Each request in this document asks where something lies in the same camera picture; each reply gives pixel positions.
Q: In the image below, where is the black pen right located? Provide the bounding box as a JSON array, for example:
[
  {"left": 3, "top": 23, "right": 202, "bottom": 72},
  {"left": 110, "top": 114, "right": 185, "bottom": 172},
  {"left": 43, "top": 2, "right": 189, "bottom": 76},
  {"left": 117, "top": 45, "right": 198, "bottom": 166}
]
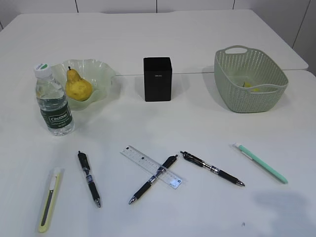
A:
[{"left": 180, "top": 151, "right": 245, "bottom": 187}]

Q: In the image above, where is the clear plastic ruler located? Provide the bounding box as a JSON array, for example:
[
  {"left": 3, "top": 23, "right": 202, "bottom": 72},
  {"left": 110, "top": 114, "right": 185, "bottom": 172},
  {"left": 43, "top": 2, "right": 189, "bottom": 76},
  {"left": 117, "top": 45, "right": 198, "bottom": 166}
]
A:
[{"left": 120, "top": 146, "right": 183, "bottom": 189}]

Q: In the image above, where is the black pen leftmost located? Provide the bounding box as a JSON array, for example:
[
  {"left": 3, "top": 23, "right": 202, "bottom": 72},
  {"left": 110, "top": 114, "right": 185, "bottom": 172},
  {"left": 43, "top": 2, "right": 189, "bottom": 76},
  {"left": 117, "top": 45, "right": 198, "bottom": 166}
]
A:
[{"left": 78, "top": 151, "right": 101, "bottom": 208}]

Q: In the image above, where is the mint green pen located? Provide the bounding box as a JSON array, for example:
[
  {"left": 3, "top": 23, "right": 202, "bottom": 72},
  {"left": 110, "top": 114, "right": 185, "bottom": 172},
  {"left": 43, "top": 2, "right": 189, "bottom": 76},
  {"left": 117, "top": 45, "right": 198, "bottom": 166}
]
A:
[{"left": 233, "top": 143, "right": 288, "bottom": 184}]

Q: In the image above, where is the yellow pear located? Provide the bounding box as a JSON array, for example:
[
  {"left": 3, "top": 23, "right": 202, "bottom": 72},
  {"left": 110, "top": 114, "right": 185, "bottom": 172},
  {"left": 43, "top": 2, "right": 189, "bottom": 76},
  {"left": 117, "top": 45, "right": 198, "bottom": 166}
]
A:
[{"left": 65, "top": 66, "right": 93, "bottom": 101}]

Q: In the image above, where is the black square pen holder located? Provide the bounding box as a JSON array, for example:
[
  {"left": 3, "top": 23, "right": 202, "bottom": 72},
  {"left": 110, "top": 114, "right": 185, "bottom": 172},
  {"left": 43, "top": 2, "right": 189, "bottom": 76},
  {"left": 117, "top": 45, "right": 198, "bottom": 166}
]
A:
[{"left": 143, "top": 57, "right": 172, "bottom": 102}]

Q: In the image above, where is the yellow-green utility knife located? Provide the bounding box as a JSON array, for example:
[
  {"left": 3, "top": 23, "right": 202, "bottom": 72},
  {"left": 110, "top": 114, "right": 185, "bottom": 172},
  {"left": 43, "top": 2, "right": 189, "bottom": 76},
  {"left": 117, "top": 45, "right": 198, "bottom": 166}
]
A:
[{"left": 38, "top": 167, "right": 63, "bottom": 234}]

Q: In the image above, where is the yellow white waste paper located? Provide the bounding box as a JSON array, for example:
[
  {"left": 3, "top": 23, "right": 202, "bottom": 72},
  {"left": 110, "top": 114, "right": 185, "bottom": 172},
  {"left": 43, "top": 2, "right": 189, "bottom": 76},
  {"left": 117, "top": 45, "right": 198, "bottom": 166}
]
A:
[{"left": 242, "top": 80, "right": 262, "bottom": 93}]

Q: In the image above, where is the clear plastic water bottle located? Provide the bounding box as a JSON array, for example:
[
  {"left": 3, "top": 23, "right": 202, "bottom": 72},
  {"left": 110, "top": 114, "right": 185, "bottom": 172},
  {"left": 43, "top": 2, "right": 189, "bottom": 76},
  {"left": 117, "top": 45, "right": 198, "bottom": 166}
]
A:
[{"left": 34, "top": 63, "right": 75, "bottom": 136}]

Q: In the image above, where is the green woven plastic basket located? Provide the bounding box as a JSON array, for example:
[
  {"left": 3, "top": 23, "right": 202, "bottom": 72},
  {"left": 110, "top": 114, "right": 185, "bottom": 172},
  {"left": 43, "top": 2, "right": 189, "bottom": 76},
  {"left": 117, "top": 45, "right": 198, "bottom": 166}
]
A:
[{"left": 214, "top": 47, "right": 289, "bottom": 113}]

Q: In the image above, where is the black pen under ruler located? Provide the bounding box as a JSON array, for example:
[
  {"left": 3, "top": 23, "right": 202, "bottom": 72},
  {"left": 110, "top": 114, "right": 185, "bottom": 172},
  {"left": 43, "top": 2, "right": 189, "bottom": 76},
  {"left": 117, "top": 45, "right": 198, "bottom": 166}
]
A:
[{"left": 128, "top": 155, "right": 178, "bottom": 204}]

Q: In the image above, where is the pale green glass plate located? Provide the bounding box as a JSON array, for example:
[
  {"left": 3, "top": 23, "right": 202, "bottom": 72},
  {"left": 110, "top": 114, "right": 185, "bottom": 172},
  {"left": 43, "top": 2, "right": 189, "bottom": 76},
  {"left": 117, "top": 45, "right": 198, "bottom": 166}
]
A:
[{"left": 51, "top": 59, "right": 116, "bottom": 110}]

